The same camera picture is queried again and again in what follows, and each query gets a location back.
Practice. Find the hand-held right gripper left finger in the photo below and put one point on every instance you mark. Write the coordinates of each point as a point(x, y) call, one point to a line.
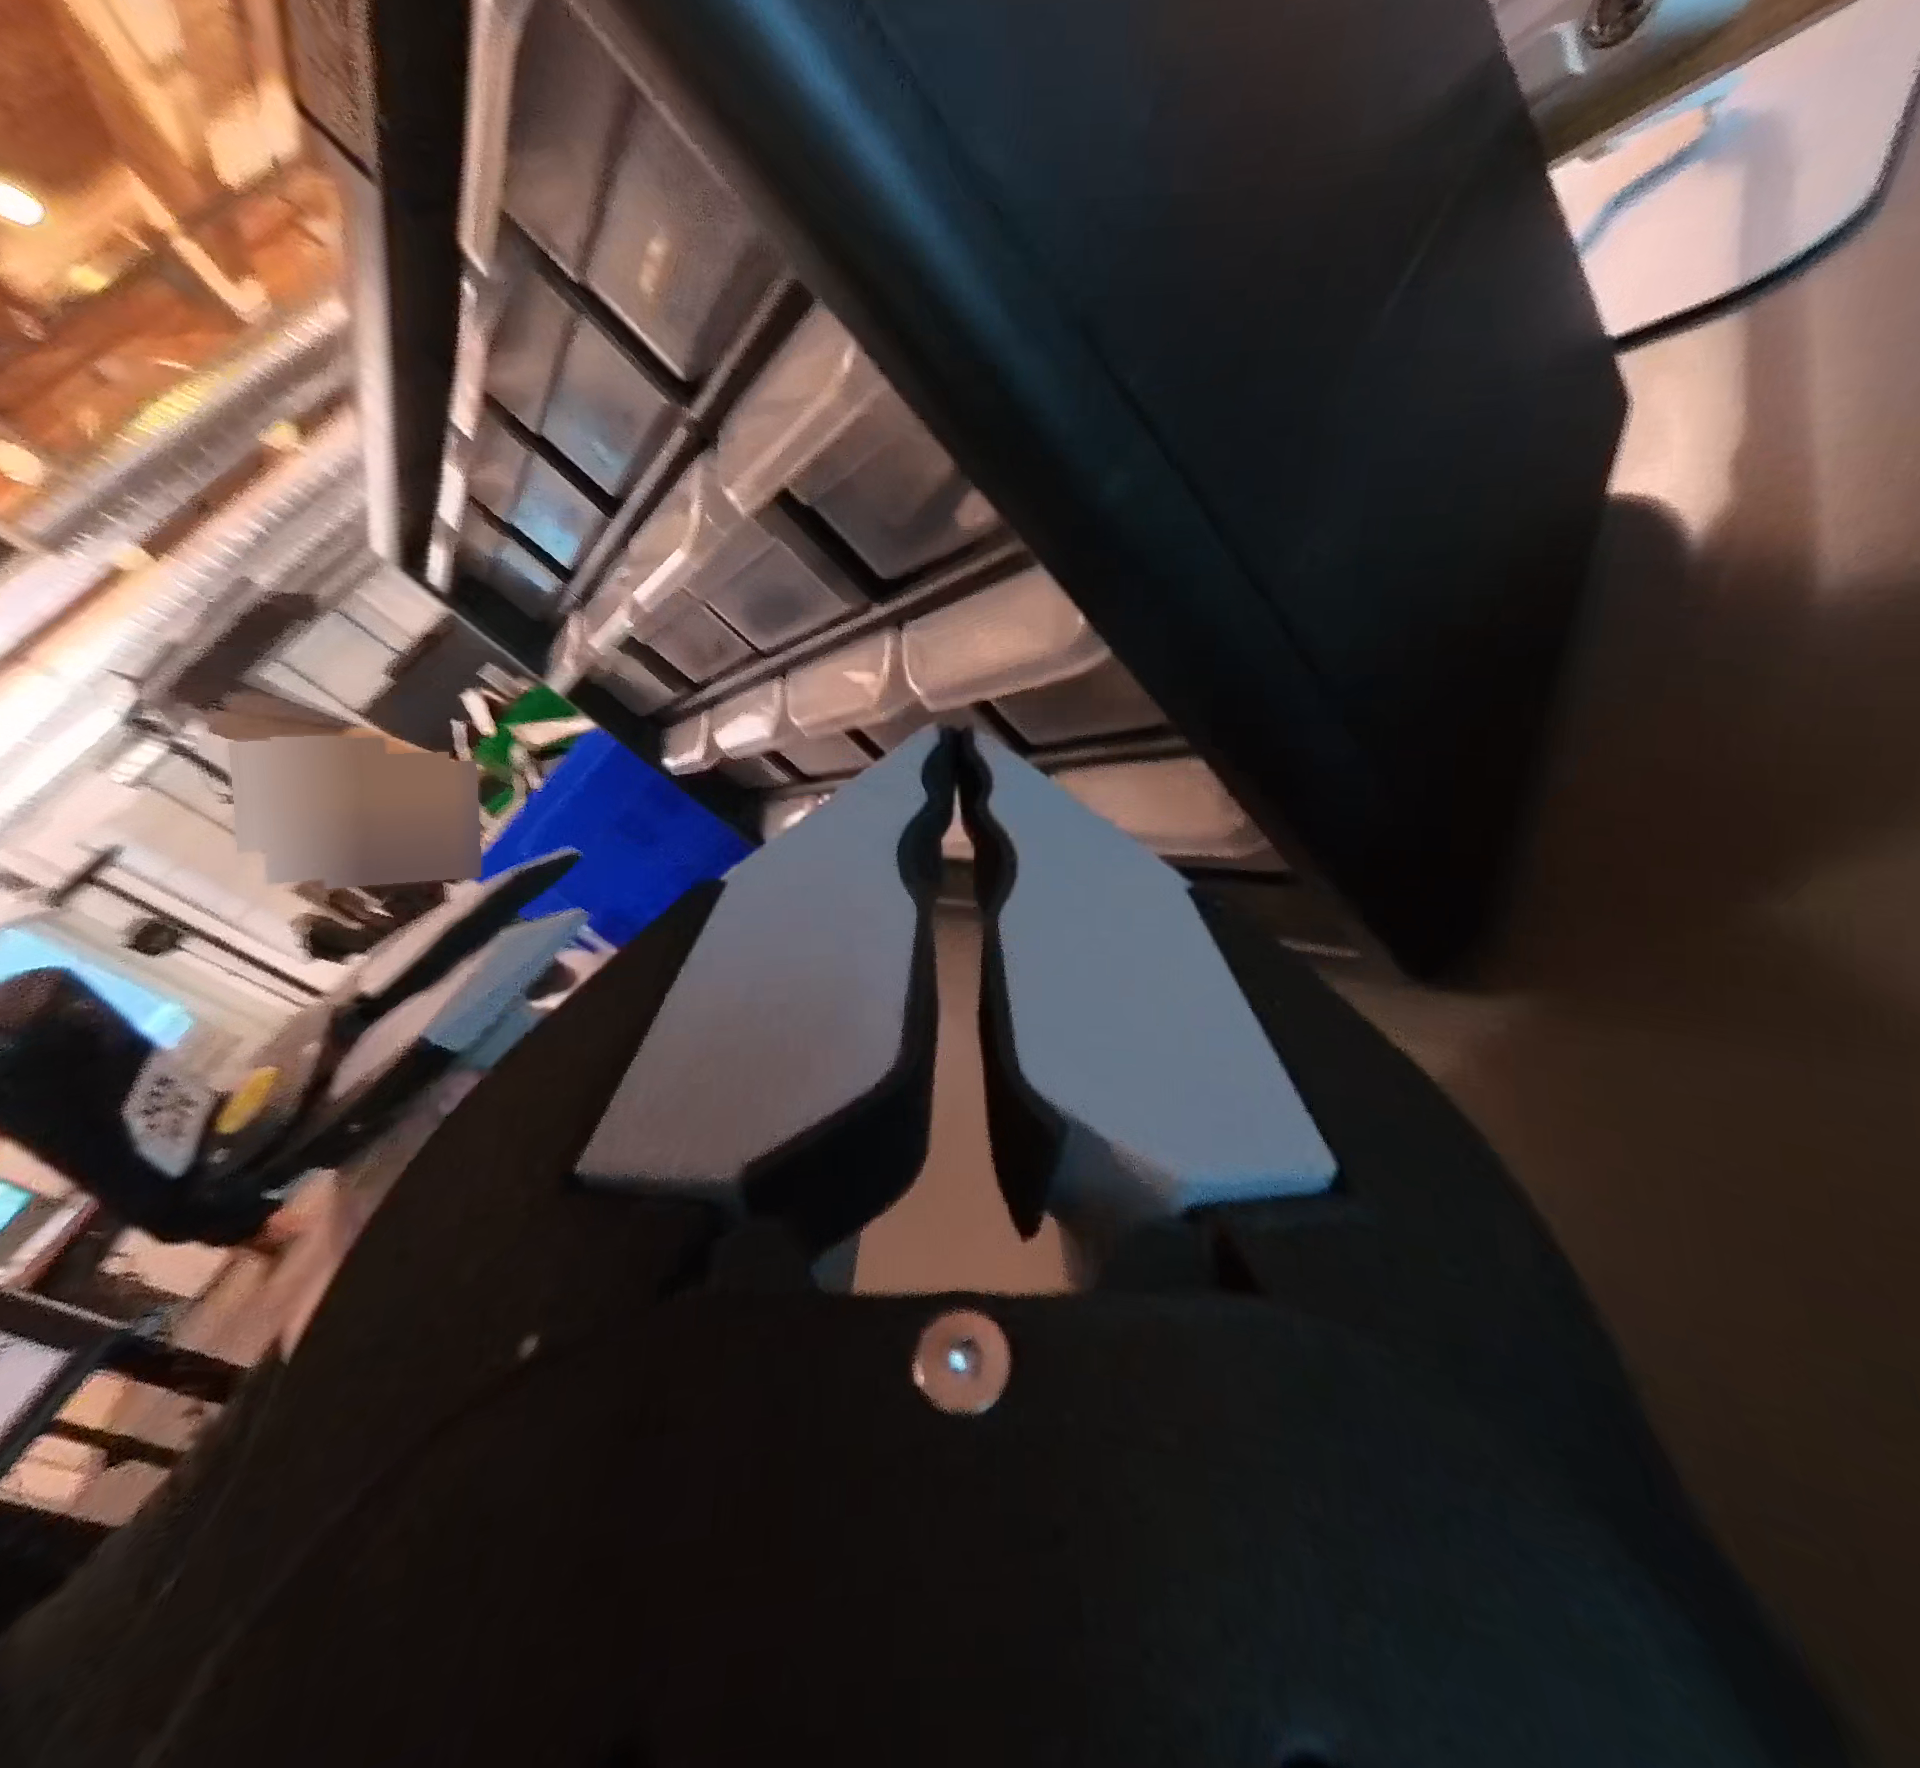
point(781, 1032)

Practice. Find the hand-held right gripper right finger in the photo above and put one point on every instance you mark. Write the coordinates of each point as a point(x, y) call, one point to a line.
point(1141, 1032)

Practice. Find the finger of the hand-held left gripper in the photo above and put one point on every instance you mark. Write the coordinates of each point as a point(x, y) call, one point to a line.
point(494, 989)
point(465, 920)

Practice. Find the blue plastic bin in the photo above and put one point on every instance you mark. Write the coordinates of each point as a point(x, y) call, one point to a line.
point(631, 823)

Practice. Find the green plastic bin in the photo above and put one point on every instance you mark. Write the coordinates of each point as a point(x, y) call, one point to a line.
point(524, 726)

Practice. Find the bank of clear drawers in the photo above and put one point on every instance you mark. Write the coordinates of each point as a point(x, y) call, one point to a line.
point(660, 239)

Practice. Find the black drawer cabinet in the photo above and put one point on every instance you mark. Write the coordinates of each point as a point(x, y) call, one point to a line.
point(1201, 222)

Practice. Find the grey rounded pad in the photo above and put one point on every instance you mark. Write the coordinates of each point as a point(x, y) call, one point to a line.
point(1741, 209)

